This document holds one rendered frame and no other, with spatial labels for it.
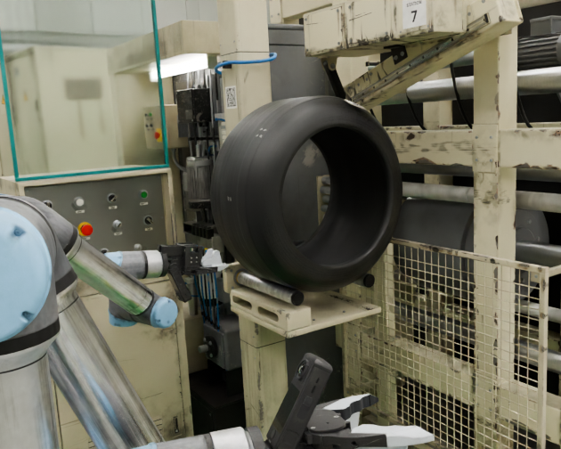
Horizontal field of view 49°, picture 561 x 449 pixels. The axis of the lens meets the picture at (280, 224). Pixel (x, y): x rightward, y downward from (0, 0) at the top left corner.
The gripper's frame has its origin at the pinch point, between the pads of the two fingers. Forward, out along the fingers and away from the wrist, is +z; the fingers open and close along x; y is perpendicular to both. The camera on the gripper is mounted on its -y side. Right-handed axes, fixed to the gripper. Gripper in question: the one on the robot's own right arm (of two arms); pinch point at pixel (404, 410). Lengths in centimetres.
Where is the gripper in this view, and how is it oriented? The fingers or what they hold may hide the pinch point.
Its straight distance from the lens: 81.6
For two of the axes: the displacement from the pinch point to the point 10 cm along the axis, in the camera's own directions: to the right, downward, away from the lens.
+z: 9.6, -1.0, 2.7
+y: 0.9, 10.0, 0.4
